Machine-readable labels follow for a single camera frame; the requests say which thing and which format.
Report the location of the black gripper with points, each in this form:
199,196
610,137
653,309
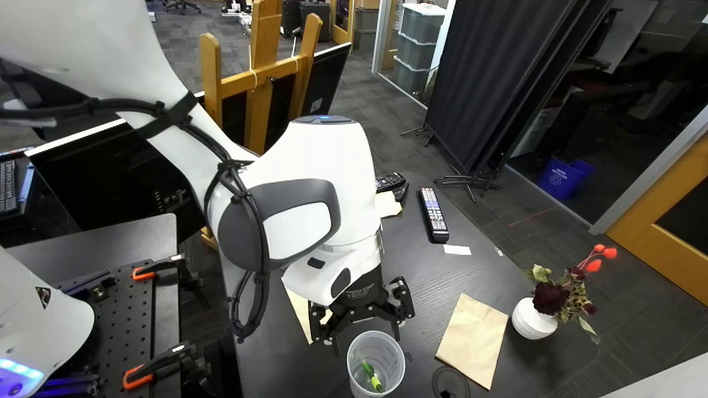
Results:
354,306

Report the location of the green pen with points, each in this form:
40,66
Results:
370,378

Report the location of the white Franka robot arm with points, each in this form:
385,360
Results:
323,162

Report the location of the clear plastic cup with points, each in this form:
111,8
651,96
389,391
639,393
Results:
377,368

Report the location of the small white paper piece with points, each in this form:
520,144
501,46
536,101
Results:
390,204

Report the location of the white label strip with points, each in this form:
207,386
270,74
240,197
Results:
457,250

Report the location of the long black remote control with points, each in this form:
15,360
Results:
434,214

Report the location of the brown paper bag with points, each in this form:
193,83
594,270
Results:
471,339

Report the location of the small black remote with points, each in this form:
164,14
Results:
392,183

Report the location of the white round vase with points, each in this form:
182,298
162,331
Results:
531,322

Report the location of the orange black spring clamp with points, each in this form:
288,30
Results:
157,268
157,368

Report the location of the dark red flower bouquet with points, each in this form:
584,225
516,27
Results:
567,291

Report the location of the black perforated mounting board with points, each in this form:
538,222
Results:
124,323

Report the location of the grey storage bin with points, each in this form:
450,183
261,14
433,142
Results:
408,77
423,23
417,51

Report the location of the blue plastic bin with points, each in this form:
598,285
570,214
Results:
566,181

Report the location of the black curtain panel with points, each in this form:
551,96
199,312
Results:
509,74

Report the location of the black desk partition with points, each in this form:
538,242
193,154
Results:
103,179

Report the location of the yellow wooden door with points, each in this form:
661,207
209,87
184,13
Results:
665,222

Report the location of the dark keyboard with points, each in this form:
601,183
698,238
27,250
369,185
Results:
15,185

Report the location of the wooden easel frame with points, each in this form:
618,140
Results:
257,74

